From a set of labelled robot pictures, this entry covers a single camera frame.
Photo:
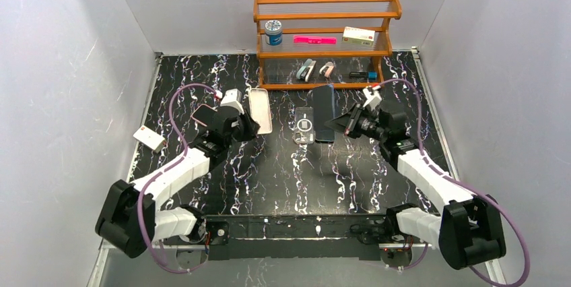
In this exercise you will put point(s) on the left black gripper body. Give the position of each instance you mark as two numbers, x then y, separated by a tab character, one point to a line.
249	125

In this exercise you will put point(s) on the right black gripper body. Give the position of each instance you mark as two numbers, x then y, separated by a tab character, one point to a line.
353	119

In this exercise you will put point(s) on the beige phone case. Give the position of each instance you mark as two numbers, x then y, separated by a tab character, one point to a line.
258	99

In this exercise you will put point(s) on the clear phone case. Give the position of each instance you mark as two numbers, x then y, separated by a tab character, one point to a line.
304	126

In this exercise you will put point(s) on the dark phone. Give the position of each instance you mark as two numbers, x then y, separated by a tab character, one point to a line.
324	136

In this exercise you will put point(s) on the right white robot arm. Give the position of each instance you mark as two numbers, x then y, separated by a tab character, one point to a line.
467	229

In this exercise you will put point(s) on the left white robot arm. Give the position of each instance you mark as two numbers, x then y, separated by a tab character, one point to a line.
131	218

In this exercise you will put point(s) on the black blue small device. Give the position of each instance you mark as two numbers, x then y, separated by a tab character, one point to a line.
370	76

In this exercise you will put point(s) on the pink white stapler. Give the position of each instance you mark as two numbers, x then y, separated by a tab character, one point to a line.
327	69

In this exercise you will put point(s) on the blue grey stapler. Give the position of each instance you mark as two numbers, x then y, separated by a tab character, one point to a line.
305	71

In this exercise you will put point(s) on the white box with red label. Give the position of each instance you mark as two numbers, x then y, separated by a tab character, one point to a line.
150	139

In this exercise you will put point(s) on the orange wooden shelf rack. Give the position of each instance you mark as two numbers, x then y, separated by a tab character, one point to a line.
302	44

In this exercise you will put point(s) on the white cardboard box on shelf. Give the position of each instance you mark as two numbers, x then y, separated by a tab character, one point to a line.
360	36

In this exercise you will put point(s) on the pink plastic ruler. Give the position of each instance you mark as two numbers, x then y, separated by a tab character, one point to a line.
300	39

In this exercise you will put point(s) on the blue white round jar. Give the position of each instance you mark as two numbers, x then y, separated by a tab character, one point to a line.
273	31

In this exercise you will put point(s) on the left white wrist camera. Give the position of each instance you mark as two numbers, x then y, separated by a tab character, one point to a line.
231	102

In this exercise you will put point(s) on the right black motor mount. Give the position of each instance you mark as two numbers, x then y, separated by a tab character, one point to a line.
375	232

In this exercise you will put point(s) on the black motor mount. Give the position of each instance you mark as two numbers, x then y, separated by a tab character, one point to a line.
218	232
375	232

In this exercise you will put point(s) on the left black motor mount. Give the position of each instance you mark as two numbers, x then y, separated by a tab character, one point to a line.
218	232

